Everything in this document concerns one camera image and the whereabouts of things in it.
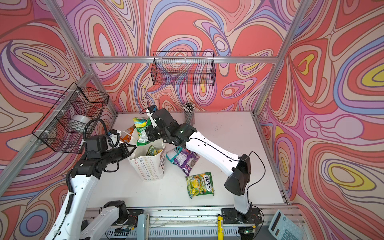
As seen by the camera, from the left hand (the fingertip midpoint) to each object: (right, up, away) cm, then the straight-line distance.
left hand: (137, 145), depth 73 cm
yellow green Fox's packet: (+32, -22, +7) cm, 39 cm away
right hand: (+7, +6, -3) cm, 9 cm away
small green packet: (+4, -5, +13) cm, 15 cm away
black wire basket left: (-33, +11, -3) cm, 34 cm away
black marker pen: (-27, +2, 0) cm, 27 cm away
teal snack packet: (+15, -11, +17) cm, 25 cm away
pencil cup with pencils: (+25, +22, +25) cm, 42 cm away
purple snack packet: (+24, -11, +15) cm, 30 cm away
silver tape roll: (-27, +11, -3) cm, 30 cm away
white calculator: (+71, -38, -5) cm, 80 cm away
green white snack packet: (+4, +10, -6) cm, 13 cm away
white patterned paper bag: (+7, -7, -4) cm, 11 cm away
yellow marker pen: (+41, -38, -4) cm, 56 cm away
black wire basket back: (+22, +50, +27) cm, 60 cm away
